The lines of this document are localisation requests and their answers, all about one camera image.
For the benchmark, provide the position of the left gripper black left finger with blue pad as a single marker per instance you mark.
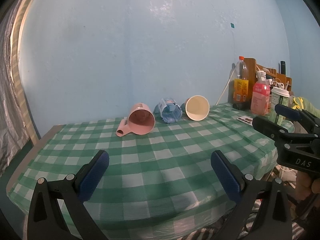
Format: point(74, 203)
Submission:
point(45, 219)

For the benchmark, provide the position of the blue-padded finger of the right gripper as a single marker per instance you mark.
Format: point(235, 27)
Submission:
point(288, 113)

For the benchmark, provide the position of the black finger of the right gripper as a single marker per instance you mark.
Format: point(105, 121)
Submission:
point(267, 128)

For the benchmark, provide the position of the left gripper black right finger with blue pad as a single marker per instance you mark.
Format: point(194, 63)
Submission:
point(261, 207)

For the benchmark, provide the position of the clear plastic bottle cup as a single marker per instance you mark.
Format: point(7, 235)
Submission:
point(169, 111)

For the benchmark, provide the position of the orange paper cup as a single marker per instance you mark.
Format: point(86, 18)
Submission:
point(197, 108)

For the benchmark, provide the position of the person's hand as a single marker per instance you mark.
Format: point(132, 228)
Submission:
point(305, 186)

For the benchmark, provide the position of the green-yellow cloth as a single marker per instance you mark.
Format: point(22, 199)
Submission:
point(301, 103)

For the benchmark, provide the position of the pink drink bottle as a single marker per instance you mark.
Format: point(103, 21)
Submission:
point(261, 94)

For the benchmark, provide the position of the white smartphone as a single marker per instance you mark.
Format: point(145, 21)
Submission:
point(249, 120)

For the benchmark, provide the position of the wooden rack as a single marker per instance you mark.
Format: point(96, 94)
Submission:
point(271, 73)

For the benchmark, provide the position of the orange-label soda bottle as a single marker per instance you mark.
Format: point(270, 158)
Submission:
point(241, 82)

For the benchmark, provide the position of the grey curtain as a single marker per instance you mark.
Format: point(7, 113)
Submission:
point(14, 133)

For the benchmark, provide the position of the green checkered tablecloth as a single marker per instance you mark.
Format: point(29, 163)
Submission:
point(159, 185)

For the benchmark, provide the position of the pink plastic mug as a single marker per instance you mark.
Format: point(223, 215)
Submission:
point(140, 121)

